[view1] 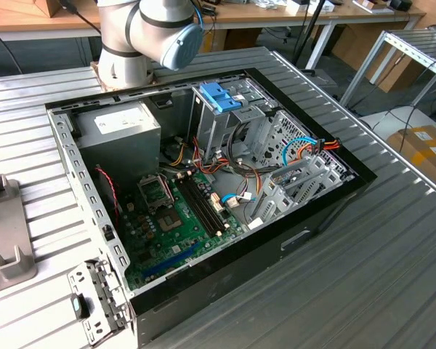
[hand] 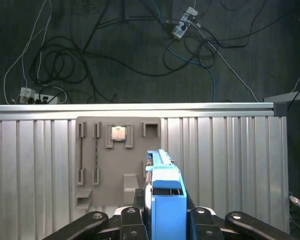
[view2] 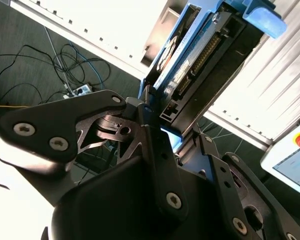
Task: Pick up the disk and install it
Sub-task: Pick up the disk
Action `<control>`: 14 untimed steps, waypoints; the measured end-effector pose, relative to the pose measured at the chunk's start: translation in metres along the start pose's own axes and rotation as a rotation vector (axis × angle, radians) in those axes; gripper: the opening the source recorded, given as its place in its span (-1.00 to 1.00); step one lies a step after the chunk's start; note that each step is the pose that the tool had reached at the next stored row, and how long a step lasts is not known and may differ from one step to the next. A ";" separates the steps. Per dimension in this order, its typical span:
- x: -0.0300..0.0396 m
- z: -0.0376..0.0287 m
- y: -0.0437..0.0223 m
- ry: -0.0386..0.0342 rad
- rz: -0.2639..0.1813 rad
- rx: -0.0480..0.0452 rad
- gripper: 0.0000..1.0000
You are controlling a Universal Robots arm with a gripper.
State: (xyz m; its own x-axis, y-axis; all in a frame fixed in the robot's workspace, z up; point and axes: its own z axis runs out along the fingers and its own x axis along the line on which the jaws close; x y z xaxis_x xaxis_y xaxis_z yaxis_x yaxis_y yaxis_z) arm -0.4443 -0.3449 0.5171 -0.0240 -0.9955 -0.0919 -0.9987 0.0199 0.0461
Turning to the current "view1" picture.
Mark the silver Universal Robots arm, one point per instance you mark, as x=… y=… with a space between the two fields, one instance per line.
x=120 y=36

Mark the metal disk bay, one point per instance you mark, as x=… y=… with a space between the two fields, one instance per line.
x=276 y=191

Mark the black RAM slot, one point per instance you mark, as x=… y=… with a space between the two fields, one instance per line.
x=208 y=201
x=199 y=205

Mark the grey metal drive cage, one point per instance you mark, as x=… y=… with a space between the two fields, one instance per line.
x=207 y=134

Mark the blue plastic drive latch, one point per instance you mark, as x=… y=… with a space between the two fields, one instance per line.
x=218 y=94

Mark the green motherboard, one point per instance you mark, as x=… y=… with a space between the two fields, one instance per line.
x=181 y=247

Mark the blue expansion slot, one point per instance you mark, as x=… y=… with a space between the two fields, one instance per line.
x=178 y=256

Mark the grey Dell power supply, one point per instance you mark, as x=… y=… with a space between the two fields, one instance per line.
x=120 y=145

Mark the open black PC case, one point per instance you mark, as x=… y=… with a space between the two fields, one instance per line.
x=294 y=254

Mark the black case fan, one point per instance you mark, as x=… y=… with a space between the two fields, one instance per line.
x=105 y=196

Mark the long wooden desk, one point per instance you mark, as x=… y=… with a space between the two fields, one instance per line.
x=276 y=18

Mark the black tripod stand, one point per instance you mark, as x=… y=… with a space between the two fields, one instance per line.
x=309 y=31

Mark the large brown box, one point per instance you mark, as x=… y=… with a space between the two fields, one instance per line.
x=352 y=47

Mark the cardboard box with labels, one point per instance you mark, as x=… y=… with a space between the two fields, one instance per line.
x=421 y=156

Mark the grey parts rack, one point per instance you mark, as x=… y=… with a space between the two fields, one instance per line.
x=7 y=229

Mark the wooden crate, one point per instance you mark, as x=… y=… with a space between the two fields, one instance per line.
x=52 y=9

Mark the brown arm base plate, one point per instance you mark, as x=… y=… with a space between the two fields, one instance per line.
x=95 y=72

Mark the hinged metal slot bracket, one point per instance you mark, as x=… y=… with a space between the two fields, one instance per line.
x=81 y=280

